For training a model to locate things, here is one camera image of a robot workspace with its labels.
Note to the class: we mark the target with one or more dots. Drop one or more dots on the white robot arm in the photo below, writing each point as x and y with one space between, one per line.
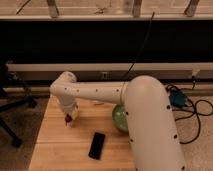
152 129

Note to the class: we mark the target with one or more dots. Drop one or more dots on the black phone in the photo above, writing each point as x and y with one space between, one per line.
96 146

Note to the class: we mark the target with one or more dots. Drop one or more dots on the blue box on floor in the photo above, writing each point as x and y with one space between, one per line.
177 98

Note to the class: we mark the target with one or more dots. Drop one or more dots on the green bowl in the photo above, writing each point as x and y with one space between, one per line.
119 118

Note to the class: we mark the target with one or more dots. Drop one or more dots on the dark red pepper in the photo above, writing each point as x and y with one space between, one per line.
68 118

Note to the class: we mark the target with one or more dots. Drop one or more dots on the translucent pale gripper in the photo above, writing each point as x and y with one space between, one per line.
74 114

